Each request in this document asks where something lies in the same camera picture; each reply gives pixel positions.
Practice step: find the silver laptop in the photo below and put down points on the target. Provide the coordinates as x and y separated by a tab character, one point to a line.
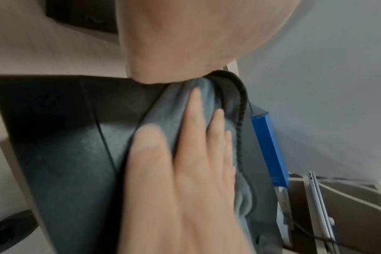
320	210

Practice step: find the person's right hand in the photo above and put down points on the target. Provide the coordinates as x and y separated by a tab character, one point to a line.
178	198

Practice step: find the person's left hand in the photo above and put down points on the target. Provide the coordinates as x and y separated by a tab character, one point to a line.
193	32

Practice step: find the blue rectangular box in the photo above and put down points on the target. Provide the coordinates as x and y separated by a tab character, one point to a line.
269	148

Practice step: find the slim black vented computer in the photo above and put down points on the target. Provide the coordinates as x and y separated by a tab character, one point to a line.
52	148

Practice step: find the grey cleaning cloth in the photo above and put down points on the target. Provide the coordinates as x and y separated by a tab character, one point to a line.
165	111

